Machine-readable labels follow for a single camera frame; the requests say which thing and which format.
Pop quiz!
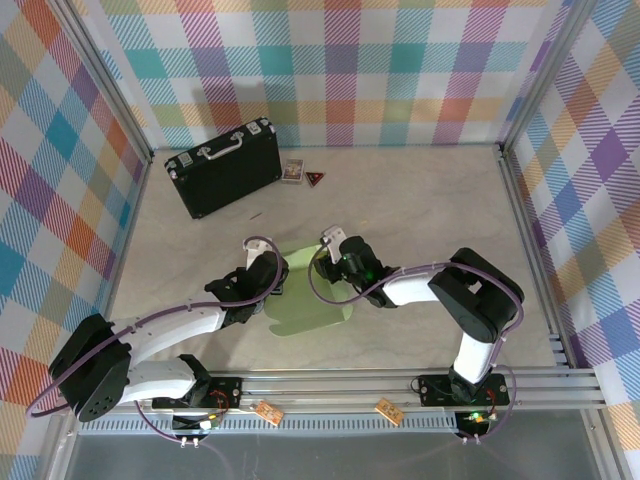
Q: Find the light green paper box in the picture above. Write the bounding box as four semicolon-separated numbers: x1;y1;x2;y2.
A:
263;241;355;339

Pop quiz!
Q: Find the small playing card box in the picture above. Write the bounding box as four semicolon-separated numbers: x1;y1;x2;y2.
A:
281;157;306;185

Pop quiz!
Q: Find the orange printed tag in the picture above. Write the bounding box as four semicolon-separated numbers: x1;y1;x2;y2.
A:
374;397;404;426
252;399;285;426

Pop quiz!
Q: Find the black briefcase with silver handle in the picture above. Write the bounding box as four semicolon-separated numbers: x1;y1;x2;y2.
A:
165;117;284;220

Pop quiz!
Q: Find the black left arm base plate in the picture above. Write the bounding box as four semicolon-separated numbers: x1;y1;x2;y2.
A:
152;375;245;412

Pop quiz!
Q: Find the aluminium base frame rail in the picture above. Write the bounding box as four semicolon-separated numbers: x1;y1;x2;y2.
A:
49;329;607;417

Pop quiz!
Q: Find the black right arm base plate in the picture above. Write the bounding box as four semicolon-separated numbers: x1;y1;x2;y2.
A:
417;372;511;407

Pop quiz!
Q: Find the grey slotted cable duct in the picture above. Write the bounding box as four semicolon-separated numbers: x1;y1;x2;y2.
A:
79;417;459;436

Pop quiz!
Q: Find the aluminium side frame rail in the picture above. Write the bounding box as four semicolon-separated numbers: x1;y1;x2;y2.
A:
492;143;574;369

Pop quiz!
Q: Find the aluminium left corner post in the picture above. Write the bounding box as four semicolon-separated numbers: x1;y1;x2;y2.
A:
47;0;155;165

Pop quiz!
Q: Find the aluminium corner post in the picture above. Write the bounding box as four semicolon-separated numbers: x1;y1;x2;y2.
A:
492;0;601;156
47;0;155;165

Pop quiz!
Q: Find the aluminium right corner post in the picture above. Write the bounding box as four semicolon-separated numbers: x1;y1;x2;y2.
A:
492;0;601;156

